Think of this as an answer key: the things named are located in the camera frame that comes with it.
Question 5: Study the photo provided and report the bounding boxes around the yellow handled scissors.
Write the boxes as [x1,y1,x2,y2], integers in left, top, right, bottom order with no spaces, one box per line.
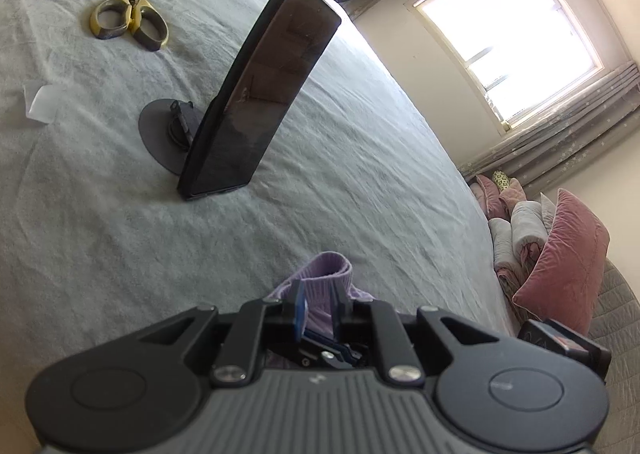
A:
[89,0,170,52]

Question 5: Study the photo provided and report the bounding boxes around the window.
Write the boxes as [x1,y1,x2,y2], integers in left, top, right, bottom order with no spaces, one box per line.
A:
[412,0,606,135]

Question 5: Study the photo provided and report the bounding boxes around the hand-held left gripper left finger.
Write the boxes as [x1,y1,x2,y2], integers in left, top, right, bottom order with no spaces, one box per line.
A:
[139,280,308,387]

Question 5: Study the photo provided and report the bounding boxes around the black smartphone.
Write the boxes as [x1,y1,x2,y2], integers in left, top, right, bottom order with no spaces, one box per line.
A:
[177,0,343,202]

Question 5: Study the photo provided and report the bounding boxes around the clear plastic piece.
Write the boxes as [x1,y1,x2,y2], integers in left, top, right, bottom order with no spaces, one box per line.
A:
[22,81,63,125]

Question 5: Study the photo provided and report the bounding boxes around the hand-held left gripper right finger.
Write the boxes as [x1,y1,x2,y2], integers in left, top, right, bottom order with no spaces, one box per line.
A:
[332,285,502,386]

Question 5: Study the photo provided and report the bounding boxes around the grey patterned curtain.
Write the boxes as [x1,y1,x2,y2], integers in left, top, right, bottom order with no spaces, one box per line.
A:
[457,61,640,195]

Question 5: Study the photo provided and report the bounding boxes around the lavender knit garment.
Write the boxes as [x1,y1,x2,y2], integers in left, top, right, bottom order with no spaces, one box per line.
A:
[265,251,373,370]

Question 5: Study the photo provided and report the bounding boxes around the folded grey pink quilt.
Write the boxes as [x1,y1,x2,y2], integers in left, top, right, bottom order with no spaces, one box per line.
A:
[487,199,557,295]

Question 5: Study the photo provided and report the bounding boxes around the pink velvet pillow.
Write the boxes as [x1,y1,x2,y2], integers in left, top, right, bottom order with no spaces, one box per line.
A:
[512,188,611,335]

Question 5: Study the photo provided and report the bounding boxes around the grey round phone stand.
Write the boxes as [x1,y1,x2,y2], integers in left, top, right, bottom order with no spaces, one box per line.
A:
[138,98,211,177]

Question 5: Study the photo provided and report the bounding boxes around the grey quilted headboard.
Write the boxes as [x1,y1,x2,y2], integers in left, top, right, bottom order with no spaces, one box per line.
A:
[587,264,640,454]

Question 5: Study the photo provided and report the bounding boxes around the small pink pillow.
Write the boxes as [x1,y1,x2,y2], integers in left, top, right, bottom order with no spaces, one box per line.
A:
[472,174,527,217]

